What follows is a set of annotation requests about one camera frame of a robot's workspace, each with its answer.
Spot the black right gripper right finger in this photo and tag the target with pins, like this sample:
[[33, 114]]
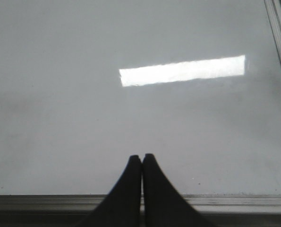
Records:
[[164, 206]]

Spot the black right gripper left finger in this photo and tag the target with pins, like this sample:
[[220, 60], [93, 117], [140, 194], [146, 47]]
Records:
[[121, 207]]

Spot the white whiteboard with metal frame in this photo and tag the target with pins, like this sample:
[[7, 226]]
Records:
[[84, 84]]

